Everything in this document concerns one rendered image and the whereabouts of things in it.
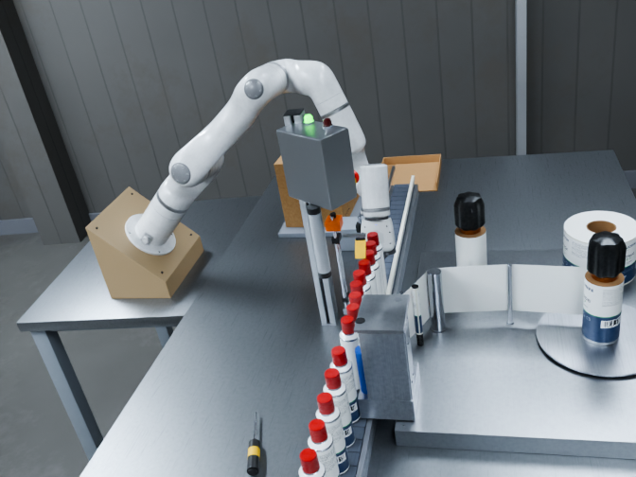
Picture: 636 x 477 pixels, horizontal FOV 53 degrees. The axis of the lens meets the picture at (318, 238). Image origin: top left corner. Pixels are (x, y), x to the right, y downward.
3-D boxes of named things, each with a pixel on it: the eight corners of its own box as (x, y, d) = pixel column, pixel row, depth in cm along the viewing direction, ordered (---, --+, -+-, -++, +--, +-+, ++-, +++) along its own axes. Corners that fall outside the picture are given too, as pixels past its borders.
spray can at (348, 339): (365, 391, 161) (356, 326, 151) (345, 391, 162) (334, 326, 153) (369, 378, 165) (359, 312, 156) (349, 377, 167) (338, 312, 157)
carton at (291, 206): (344, 227, 246) (335, 162, 233) (286, 227, 253) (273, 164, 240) (361, 192, 271) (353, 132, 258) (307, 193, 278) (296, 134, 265)
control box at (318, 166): (331, 211, 161) (320, 140, 152) (288, 197, 172) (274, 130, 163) (360, 196, 166) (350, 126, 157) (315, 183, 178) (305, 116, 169)
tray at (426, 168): (437, 190, 266) (436, 182, 264) (375, 193, 272) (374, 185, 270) (441, 162, 291) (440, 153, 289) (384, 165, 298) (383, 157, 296)
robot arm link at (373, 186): (358, 206, 201) (366, 209, 192) (355, 164, 199) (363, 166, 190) (383, 204, 202) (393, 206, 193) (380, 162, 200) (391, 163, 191)
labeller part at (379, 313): (404, 333, 138) (403, 329, 137) (353, 332, 141) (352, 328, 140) (410, 296, 149) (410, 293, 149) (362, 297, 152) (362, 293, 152)
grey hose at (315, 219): (329, 278, 173) (318, 209, 163) (317, 278, 174) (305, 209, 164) (332, 272, 176) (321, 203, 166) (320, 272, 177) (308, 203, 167)
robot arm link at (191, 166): (206, 183, 221) (182, 199, 207) (181, 157, 220) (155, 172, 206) (298, 81, 195) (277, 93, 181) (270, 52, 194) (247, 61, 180)
